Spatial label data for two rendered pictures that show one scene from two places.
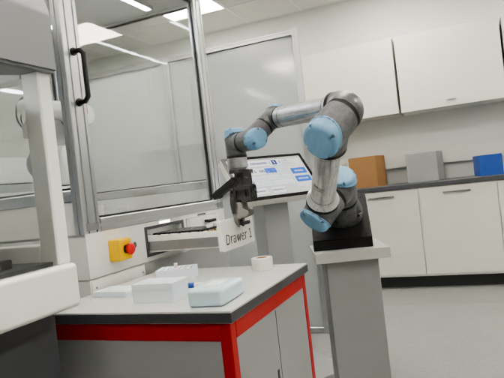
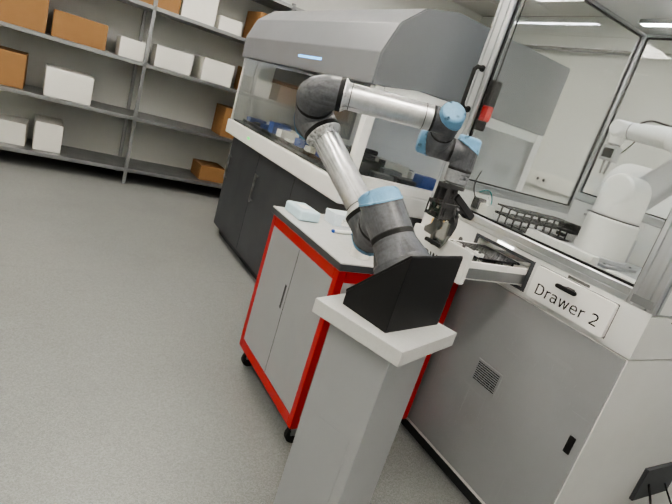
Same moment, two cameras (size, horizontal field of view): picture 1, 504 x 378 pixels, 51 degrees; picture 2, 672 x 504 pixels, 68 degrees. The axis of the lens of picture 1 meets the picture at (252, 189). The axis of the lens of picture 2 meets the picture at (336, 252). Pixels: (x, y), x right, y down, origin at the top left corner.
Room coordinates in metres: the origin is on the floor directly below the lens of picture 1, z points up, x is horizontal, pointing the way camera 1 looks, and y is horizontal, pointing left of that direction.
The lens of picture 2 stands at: (2.64, -1.48, 1.23)
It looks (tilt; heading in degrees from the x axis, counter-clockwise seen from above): 16 degrees down; 124
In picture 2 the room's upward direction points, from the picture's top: 17 degrees clockwise
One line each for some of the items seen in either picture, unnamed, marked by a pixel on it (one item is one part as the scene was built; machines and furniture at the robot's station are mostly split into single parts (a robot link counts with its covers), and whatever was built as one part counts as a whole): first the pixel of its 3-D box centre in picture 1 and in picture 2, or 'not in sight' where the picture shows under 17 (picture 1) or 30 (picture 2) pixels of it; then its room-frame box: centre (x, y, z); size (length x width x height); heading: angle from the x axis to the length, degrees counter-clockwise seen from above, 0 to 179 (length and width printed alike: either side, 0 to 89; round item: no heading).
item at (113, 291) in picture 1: (118, 291); not in sight; (1.60, 0.43, 0.77); 0.13 x 0.09 x 0.02; 63
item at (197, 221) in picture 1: (205, 227); (568, 299); (2.39, 0.23, 0.87); 0.29 x 0.02 x 0.11; 158
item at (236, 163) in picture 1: (238, 163); (457, 178); (1.98, 0.04, 1.13); 0.08 x 0.08 x 0.05
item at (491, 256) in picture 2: (190, 236); (478, 259); (2.06, 0.26, 0.87); 0.22 x 0.18 x 0.06; 68
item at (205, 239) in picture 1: (188, 238); (479, 260); (2.07, 0.27, 0.86); 0.40 x 0.26 x 0.06; 68
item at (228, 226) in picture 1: (236, 232); (437, 252); (1.99, 0.07, 0.87); 0.29 x 0.02 x 0.11; 158
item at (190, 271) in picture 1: (177, 273); not in sight; (1.75, 0.28, 0.78); 0.12 x 0.08 x 0.04; 85
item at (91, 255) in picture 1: (78, 243); (582, 275); (2.32, 0.78, 0.87); 1.02 x 0.95 x 0.14; 158
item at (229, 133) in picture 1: (235, 142); (464, 153); (1.97, 0.04, 1.20); 0.09 x 0.08 x 0.11; 36
